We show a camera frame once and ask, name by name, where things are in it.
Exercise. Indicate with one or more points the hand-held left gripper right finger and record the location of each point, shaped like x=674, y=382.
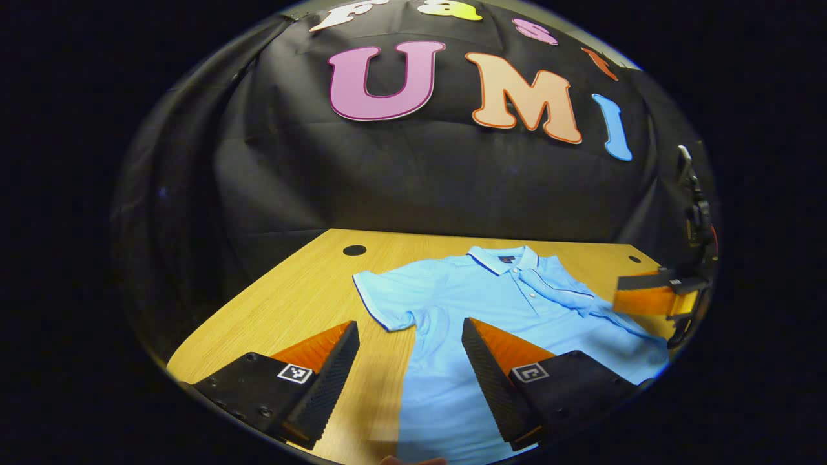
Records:
x=496, y=387

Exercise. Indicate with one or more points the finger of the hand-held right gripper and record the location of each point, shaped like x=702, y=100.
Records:
x=646, y=300

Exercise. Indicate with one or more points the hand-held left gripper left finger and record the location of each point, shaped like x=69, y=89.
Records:
x=326, y=387

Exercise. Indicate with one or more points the light blue T-shirt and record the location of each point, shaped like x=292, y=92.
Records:
x=452, y=310

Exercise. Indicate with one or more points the black backdrop cloth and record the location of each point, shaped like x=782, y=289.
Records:
x=420, y=181

